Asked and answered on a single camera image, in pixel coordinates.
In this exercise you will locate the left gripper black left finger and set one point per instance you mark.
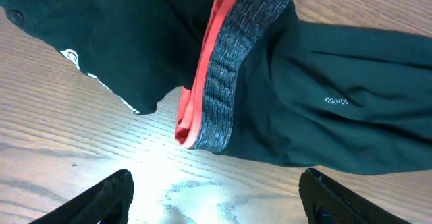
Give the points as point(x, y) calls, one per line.
point(107, 202)

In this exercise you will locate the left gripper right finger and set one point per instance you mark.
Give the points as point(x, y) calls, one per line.
point(326, 201)

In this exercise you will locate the black leggings red waistband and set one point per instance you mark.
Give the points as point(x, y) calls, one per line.
point(272, 88)

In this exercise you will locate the folded black garment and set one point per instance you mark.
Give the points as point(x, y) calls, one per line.
point(138, 49)

